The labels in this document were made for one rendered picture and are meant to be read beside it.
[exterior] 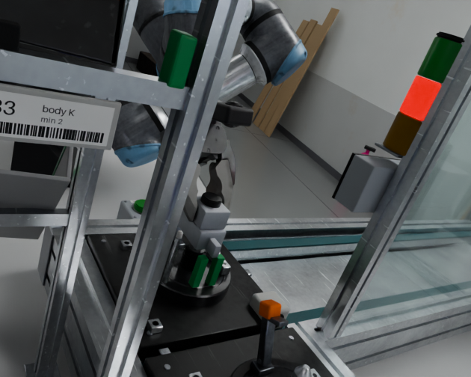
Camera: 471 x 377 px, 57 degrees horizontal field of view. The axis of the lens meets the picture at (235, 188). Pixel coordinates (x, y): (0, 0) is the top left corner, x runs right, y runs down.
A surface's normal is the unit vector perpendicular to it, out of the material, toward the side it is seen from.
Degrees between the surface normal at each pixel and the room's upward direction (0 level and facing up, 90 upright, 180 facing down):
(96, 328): 0
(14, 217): 90
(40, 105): 90
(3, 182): 135
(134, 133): 62
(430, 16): 90
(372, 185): 90
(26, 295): 0
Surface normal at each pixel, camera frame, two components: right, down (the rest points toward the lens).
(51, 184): 0.03, 0.95
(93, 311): 0.32, -0.87
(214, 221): 0.50, 0.50
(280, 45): 0.05, 0.00
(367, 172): -0.80, -0.04
